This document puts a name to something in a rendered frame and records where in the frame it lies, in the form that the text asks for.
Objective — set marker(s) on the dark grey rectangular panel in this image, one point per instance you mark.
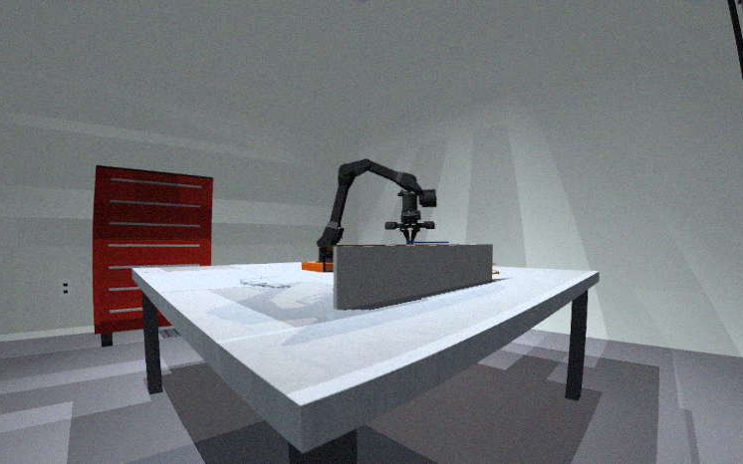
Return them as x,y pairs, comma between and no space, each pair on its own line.
365,275

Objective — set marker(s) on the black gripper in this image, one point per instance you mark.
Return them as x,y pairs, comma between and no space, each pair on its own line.
403,227

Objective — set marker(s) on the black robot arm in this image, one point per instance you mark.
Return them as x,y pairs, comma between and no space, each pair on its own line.
346,175

